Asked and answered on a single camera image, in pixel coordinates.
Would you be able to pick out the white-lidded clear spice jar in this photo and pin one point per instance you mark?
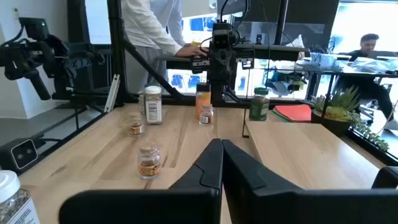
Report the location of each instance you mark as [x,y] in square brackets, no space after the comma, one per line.
[153,105]
[12,202]

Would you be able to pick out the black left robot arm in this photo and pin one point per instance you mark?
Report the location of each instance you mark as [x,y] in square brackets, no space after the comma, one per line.
[222,93]

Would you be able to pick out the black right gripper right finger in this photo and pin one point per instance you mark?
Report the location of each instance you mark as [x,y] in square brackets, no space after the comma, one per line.
[264,202]

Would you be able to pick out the silver frame bracket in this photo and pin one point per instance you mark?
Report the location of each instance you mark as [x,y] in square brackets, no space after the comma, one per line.
[112,93]

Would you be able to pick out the person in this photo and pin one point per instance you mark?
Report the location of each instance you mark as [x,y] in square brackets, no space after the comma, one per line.
[146,28]
[368,46]

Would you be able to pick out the orange spice jar black lid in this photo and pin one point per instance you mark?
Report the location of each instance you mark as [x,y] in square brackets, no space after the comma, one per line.
[202,101]

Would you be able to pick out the grey desk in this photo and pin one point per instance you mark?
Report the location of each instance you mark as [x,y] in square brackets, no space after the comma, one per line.
[273,51]

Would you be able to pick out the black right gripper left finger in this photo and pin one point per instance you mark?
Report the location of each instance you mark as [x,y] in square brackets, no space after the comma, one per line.
[199,199]

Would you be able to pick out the green-lidded herb jar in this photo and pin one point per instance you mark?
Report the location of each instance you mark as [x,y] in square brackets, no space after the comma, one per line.
[259,105]

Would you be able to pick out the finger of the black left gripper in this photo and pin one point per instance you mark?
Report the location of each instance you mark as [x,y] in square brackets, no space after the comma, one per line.
[217,65]
[228,65]

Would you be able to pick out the black table-level camera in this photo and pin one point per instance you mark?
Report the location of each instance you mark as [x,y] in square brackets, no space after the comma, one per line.
[23,154]

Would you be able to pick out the small clear glass spice jar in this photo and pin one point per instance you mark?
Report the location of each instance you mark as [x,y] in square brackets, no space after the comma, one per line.
[136,125]
[149,162]
[206,115]

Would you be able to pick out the green folder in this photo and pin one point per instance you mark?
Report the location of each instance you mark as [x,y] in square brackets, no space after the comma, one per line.
[280,119]

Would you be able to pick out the potted succulent plant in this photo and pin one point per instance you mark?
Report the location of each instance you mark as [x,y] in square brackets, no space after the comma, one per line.
[339,105]

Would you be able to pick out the cluttered office table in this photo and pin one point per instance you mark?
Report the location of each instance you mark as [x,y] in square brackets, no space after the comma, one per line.
[357,62]

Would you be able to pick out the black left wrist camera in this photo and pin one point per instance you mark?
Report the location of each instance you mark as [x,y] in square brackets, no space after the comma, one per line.
[222,39]

